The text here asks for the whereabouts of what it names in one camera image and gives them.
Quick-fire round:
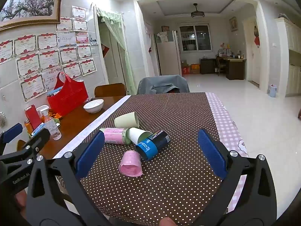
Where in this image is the person's left hand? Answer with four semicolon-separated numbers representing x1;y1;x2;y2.
13;188;28;220

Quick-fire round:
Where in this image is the small framed picture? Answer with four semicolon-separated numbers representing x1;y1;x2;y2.
229;16;238;32

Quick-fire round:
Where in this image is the ceiling lamp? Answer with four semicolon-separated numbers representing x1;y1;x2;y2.
191;3;204;19

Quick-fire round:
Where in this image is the white cup green inside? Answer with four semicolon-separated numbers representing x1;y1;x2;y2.
128;127;152;144

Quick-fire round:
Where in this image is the blue and white packet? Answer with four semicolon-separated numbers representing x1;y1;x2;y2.
31;122;46;137

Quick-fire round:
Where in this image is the blue and black can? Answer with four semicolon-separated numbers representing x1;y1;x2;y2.
135;129;170;161

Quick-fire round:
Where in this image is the pale green cup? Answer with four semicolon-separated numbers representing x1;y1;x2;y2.
114;111;140;129

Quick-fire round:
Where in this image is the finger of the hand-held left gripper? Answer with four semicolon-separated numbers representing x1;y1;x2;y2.
15;128;51;168
0;123;23;156

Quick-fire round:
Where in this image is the pink checked tablecloth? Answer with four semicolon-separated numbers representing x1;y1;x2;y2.
204;92;250;217

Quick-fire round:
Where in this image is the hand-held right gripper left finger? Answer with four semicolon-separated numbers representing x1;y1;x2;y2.
25;131;111;226

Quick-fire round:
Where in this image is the dark wooden desk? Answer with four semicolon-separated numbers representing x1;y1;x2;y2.
221;55;247;80

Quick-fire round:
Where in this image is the grey jacket on chair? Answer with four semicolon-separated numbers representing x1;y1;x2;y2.
137;75;190;95

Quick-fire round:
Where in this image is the white door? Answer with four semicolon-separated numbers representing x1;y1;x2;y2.
243;19;261;86

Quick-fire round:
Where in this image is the dark wooden chair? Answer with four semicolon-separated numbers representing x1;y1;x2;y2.
216;56;227;76

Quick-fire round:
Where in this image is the brown polka dot tablecloth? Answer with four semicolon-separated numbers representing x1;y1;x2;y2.
54;92;227;226

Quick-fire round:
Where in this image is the red felt bag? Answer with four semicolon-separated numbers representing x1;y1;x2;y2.
47;72;89;118

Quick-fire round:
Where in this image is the person's right hand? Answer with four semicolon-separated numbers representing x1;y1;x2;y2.
159;217;177;226

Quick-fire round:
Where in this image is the white spray bottle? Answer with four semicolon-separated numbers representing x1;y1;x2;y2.
36;105;50;121

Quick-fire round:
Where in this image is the white refrigerator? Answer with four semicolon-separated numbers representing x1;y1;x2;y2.
154;31;181;76

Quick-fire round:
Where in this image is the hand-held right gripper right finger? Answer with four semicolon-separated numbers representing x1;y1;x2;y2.
195;129;278;226

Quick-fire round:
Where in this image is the green curtain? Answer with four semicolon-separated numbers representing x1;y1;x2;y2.
96;7;131;95

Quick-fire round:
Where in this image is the white bowl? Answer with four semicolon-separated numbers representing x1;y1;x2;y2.
83;99;104;114

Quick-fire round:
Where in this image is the white tall cabinet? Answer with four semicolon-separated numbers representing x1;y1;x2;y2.
276;16;301;98

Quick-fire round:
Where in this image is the dark low cabinet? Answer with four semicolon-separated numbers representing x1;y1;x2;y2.
199;58;217;74

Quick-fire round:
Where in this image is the pink cup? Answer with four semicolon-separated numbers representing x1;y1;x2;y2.
119;150;144;177

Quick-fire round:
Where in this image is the window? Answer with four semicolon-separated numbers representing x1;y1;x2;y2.
179;25;212;51

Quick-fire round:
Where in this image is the clear plastic bottle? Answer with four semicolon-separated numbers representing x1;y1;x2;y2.
43;115;62;141

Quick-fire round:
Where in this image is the framed blossom painting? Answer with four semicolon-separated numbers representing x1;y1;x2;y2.
0;0;64;31

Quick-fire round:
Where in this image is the pink cylindrical container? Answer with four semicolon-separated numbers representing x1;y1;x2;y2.
99;127;131;145

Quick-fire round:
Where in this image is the group of wall certificates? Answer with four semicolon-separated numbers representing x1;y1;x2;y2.
0;5;98;103

